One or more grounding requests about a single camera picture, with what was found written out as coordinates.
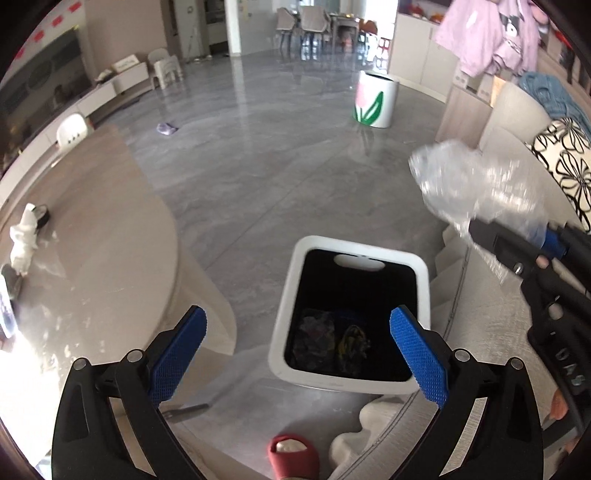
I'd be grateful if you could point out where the large flat television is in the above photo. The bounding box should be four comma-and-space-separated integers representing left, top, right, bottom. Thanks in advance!
0, 30, 94, 178

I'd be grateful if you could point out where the clear plastic bag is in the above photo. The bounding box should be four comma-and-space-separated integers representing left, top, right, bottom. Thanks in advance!
409, 141, 552, 287

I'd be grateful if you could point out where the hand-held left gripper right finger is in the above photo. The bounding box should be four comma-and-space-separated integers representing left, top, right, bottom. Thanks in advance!
389, 305, 544, 480

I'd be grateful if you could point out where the dark flat device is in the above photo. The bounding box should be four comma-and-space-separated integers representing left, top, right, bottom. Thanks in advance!
0, 263, 24, 341

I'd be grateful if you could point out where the dining table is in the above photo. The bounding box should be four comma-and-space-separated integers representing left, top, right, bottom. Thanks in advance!
329, 13, 371, 44

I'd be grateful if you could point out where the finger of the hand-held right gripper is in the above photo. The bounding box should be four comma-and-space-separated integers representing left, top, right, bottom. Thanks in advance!
468, 218, 560, 278
551, 222, 591, 298

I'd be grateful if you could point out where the yellow black crumpled wrapper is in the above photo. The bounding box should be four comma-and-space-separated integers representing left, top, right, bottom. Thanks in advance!
337, 324, 372, 370

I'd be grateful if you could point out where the white curved cabinet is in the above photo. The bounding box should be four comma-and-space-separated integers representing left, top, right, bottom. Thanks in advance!
394, 11, 462, 103

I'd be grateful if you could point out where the pink cartoon print garment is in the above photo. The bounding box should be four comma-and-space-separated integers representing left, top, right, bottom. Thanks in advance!
492, 0, 542, 75

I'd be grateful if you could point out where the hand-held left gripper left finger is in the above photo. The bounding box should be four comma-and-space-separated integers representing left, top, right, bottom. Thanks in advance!
52, 305, 208, 480

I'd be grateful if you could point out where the white tulip print bin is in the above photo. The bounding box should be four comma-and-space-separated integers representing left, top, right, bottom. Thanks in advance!
353, 70, 400, 129

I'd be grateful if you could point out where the crumpled dark plastic wrapper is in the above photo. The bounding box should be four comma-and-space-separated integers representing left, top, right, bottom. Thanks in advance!
291, 310, 339, 372

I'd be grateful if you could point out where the white rectangular trash bin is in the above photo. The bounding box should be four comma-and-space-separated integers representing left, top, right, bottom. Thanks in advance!
268, 235, 432, 397

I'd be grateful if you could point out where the white crumpled tissue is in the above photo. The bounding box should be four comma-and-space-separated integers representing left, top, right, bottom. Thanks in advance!
9, 203, 40, 278

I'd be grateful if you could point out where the black white floral pillow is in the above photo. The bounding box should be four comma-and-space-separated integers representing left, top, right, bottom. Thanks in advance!
526, 117, 591, 232

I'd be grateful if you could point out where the white plastic step stool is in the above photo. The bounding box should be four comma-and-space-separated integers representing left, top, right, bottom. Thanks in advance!
148, 48, 182, 90

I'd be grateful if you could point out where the pink hanging jacket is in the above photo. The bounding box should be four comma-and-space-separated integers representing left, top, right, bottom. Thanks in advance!
436, 0, 503, 78

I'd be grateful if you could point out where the wooden side cabinet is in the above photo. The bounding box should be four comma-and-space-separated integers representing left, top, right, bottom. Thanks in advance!
436, 85, 493, 149

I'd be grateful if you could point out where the red slipper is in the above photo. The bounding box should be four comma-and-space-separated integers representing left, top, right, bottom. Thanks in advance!
268, 434, 321, 480

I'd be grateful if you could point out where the white low television cabinet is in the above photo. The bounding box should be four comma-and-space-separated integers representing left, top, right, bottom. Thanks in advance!
0, 60, 154, 210

